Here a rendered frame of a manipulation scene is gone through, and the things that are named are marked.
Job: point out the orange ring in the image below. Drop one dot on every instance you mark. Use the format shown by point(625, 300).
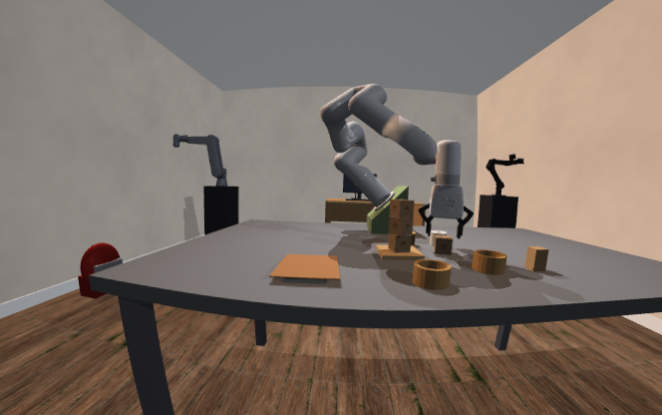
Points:
point(490, 264)
point(431, 274)

